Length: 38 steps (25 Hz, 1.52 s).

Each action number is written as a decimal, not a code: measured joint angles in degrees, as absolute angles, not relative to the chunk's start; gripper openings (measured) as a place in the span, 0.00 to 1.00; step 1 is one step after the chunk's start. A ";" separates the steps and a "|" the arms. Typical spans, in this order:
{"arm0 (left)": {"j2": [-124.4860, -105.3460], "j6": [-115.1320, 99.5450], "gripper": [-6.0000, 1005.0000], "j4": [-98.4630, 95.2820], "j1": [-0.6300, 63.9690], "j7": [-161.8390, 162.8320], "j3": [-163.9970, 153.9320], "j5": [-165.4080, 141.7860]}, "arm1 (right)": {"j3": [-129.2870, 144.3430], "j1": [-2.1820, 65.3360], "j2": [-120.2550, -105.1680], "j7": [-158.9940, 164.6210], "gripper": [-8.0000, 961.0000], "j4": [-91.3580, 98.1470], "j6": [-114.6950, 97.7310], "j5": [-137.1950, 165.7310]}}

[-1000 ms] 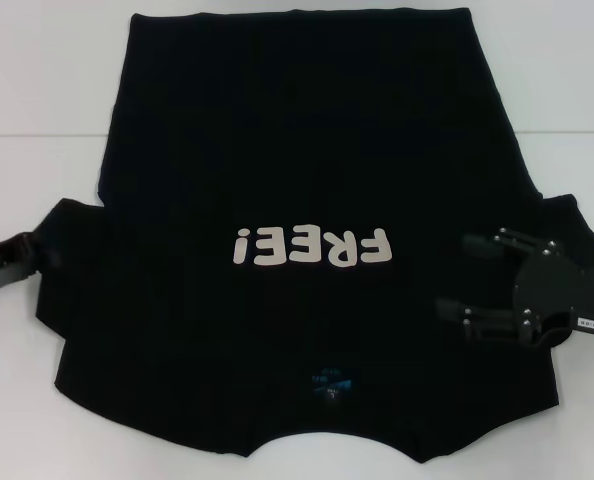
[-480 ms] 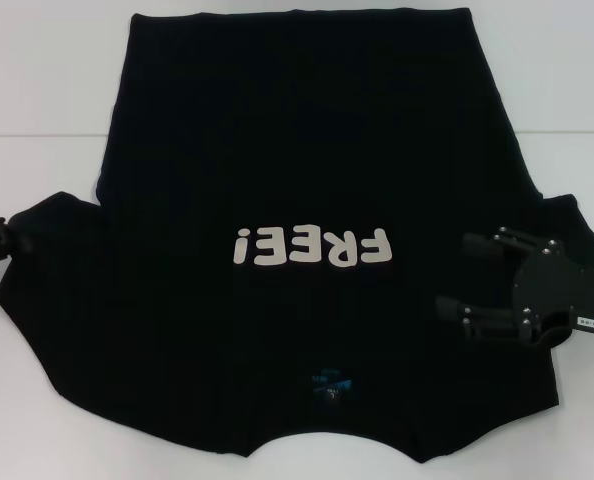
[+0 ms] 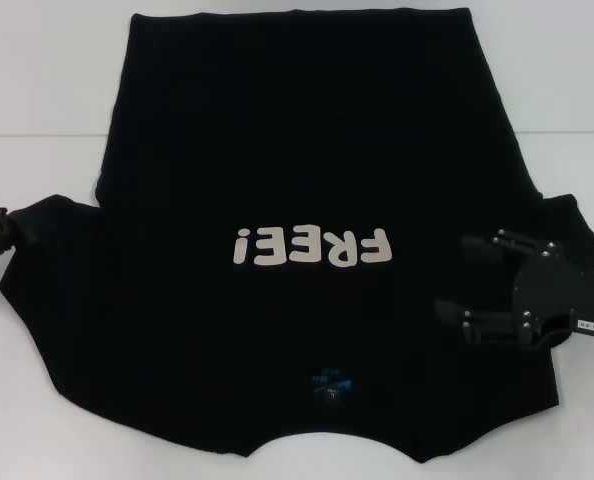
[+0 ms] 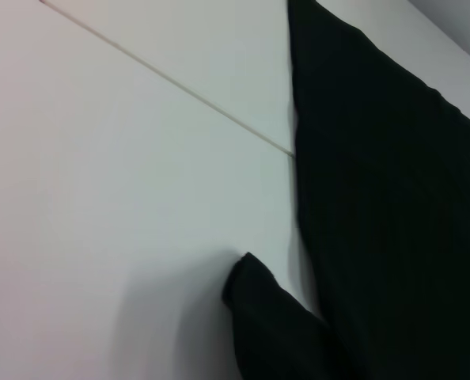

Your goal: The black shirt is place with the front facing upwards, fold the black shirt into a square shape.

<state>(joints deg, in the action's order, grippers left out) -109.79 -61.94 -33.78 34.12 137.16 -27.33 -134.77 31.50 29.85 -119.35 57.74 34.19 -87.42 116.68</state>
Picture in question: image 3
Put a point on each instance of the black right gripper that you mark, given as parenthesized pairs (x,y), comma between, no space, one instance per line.
(552,295)

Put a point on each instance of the black shirt with FREE print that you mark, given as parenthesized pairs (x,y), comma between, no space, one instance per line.
(297,150)

